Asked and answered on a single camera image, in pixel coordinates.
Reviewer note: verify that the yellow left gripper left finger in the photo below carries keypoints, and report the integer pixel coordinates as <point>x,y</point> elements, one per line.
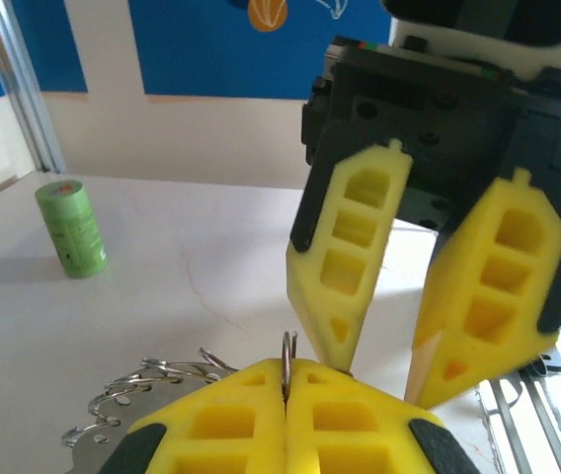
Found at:
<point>265,434</point>

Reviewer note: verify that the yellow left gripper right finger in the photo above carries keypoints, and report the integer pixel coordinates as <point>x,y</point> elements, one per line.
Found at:
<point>300,434</point>

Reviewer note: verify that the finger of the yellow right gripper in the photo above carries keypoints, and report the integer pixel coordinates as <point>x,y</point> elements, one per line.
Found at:
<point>448,321</point>
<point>310,276</point>

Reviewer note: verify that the small clear object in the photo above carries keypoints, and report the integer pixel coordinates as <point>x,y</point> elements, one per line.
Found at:
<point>107,429</point>

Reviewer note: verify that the green cylindrical can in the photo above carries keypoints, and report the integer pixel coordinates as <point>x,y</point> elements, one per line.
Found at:
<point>70,232</point>

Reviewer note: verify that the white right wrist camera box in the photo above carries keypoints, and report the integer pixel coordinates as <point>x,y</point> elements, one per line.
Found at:
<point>483,49</point>

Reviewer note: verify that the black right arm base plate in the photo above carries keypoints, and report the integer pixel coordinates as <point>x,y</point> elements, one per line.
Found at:
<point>552,363</point>

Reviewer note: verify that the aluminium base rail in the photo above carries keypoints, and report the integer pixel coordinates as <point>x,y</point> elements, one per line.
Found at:
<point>512,434</point>

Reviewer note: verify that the aluminium frame post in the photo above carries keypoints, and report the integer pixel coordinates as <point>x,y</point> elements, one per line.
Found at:
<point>26,89</point>

